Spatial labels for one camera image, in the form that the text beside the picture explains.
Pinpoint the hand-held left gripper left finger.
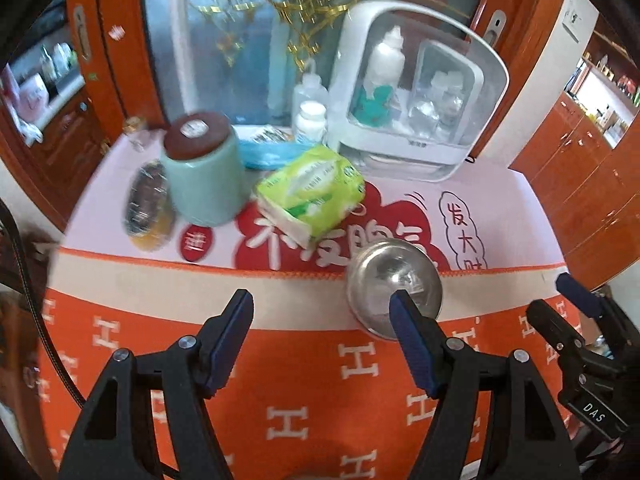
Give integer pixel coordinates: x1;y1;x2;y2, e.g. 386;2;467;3
59;288;255;480

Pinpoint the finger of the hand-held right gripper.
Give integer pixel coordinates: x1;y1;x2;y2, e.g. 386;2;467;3
526;300;586;358
556;272;608;318

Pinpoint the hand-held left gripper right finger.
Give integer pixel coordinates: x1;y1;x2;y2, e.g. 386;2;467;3
389;290;583;480

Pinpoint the small steel bowl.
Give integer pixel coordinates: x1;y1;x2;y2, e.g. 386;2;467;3
346;241;444;341

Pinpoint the orange patterned tablecloth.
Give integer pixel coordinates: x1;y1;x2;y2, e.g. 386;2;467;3
37;247;601;480

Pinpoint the pink printed tablecloth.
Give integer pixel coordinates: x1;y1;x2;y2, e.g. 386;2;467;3
60;127;568;273

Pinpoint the mint canister brown lid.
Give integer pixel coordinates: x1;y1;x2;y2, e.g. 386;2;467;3
162;112;246;227

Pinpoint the yellow tin can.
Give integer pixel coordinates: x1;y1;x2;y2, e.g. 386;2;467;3
122;160;176;252

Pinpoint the green tissue pack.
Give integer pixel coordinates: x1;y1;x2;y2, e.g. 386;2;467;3
254;144;366;242

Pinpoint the blue plastic pack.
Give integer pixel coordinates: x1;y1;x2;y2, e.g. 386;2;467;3
237;137;303;170

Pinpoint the white storage box clear window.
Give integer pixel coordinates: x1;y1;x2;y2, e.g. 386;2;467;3
327;1;510;183

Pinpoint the wooden display shelf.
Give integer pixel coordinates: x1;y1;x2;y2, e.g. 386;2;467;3
582;30;640;151

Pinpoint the clear plastic bottle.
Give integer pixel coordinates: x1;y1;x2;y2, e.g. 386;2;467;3
410;71;463;136

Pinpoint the small glass jar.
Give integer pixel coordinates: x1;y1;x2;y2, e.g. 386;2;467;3
122;116;148;153

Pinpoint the white pill bottle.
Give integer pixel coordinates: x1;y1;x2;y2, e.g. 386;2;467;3
294;101;328;145

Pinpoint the wooden kitchen cabinet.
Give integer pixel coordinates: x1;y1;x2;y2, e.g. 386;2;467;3
0;0;108;196

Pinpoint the clear squeeze bottle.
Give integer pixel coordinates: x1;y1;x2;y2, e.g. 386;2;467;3
291;60;328;111

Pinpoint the wooden glass sliding door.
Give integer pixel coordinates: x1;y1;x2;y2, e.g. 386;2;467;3
95;0;566;171

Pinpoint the white bottle green label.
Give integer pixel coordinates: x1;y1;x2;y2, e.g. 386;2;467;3
350;26;406;128

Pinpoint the pink white container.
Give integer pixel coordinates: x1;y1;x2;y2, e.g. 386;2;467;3
17;72;51;121

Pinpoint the wooden wall cabinet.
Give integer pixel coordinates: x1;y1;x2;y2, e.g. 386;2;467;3
510;95;640;291

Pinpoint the black cable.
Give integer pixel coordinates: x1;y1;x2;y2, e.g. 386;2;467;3
0;200;86;411

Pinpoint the white wall switch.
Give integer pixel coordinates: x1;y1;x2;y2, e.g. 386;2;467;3
562;0;586;43

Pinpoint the silver door handle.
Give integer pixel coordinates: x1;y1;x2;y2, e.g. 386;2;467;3
72;5;93;61
482;10;506;47

